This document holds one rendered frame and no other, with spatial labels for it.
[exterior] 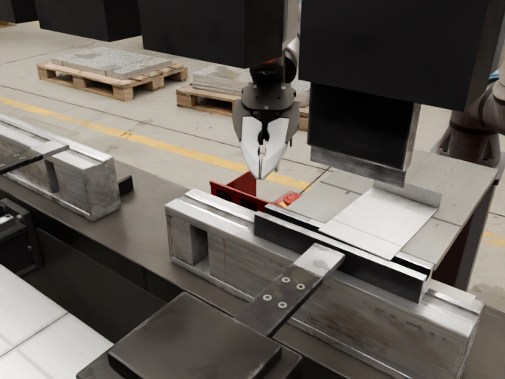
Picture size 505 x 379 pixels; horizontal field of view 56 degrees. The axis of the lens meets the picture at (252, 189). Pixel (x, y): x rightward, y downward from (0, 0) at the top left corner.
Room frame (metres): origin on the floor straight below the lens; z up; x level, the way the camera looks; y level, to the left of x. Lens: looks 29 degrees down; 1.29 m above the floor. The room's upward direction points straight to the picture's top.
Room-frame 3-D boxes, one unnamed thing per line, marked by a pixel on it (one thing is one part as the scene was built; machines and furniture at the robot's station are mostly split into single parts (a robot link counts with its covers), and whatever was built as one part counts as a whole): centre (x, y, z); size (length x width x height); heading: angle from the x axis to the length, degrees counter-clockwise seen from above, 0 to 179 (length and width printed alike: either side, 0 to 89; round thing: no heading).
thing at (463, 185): (0.54, -0.19, 1.00); 0.26 x 0.18 x 0.01; 143
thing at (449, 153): (1.11, -0.55, 0.82); 0.15 x 0.15 x 0.10
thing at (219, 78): (3.82, -0.10, 0.20); 1.01 x 0.63 x 0.12; 61
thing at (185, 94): (3.82, -0.10, 0.07); 1.20 x 0.81 x 0.14; 61
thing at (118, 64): (4.55, 1.34, 0.17); 0.99 x 0.63 x 0.05; 55
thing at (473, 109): (1.11, -0.55, 0.94); 0.13 x 0.12 x 0.14; 18
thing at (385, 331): (0.45, -0.06, 0.92); 0.39 x 0.06 x 0.10; 53
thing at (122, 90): (4.55, 1.34, 0.07); 1.20 x 0.80 x 0.14; 55
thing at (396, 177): (0.42, -0.10, 1.13); 0.10 x 0.02 x 0.10; 53
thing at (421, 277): (0.43, -0.09, 0.99); 0.20 x 0.03 x 0.03; 53
